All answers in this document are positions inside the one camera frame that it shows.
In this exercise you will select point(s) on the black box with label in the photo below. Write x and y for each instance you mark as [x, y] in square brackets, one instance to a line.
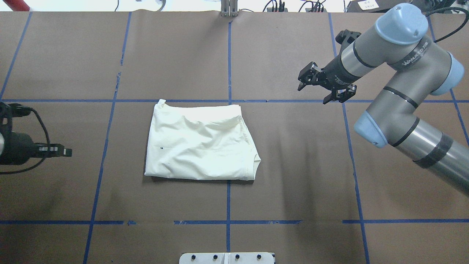
[373, 6]

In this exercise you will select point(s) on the red cylinder bottle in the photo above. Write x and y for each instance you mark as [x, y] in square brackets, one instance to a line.
[17, 5]

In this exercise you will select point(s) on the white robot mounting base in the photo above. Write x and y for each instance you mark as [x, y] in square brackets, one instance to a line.
[228, 258]

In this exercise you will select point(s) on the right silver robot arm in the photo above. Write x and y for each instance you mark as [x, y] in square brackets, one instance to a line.
[399, 39]

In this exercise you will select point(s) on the small orange black adapter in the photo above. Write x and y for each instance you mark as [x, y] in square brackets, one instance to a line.
[275, 6]

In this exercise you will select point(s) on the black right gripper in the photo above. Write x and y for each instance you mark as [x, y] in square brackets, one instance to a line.
[336, 72]

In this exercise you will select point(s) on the aluminium frame post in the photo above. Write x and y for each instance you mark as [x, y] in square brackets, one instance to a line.
[229, 8]

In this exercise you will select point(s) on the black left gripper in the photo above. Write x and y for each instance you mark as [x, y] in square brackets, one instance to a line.
[19, 143]

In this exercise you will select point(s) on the cream long-sleeve shirt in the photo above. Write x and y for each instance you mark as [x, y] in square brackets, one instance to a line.
[200, 143]

